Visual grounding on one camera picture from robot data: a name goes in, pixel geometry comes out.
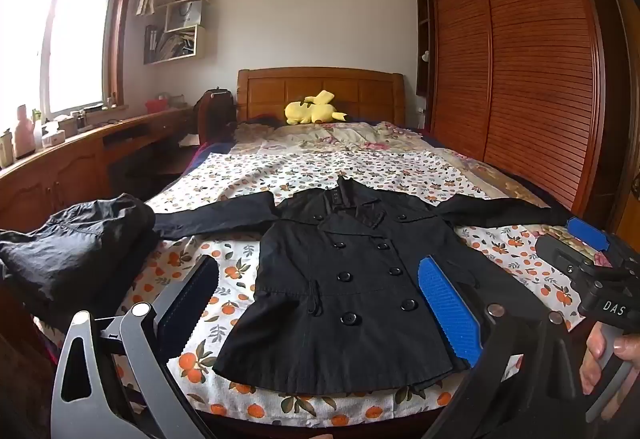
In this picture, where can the red basin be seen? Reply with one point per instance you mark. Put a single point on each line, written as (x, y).
(156, 106)

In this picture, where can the wooden chair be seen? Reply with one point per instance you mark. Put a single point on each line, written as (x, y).
(204, 124)

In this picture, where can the wooden desk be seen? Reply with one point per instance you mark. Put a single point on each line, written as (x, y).
(45, 179)

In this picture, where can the wooden framed window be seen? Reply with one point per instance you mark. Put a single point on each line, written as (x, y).
(65, 34)

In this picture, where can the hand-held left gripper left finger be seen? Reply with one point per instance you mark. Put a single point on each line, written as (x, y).
(192, 301)

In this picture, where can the navy red blanket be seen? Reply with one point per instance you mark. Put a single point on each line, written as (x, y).
(207, 156)

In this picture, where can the black crumpled garment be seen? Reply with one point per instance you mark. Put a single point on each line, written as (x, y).
(65, 249)

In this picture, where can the black backpack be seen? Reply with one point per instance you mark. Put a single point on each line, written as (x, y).
(222, 111)

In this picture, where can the black double-breasted coat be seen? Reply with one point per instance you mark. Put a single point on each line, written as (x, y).
(340, 324)

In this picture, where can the white wall shelf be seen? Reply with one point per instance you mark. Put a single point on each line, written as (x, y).
(200, 44)

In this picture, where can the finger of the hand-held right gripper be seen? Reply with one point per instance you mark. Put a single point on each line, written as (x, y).
(562, 251)
(587, 233)

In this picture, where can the yellow plush toy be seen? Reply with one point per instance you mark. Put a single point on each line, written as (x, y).
(307, 111)

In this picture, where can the pink bottle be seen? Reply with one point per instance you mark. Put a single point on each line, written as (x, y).
(23, 134)

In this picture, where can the bed with orange-print sheet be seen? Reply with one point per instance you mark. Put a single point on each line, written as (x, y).
(310, 169)

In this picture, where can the dark pillow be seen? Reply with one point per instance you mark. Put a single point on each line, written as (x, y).
(260, 121)

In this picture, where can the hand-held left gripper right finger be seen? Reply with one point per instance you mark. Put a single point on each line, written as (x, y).
(447, 311)

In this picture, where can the dark navy folded garment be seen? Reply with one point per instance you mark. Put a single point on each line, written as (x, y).
(132, 269)

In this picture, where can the row of books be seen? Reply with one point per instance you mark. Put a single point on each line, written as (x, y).
(167, 46)

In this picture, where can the white bottle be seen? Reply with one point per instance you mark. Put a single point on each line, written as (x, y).
(37, 134)

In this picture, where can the white paper bag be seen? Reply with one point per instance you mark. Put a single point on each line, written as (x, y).
(184, 15)

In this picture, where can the wooden bed headboard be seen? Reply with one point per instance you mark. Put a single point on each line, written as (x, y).
(270, 91)

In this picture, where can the person's right hand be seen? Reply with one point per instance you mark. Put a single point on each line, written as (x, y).
(594, 361)

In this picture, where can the floral quilt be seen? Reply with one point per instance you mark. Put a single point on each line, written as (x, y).
(350, 136)

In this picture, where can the white tissue box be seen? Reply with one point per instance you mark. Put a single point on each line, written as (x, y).
(53, 139)

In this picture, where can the wooden slatted wardrobe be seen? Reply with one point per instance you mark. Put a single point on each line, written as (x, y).
(530, 59)

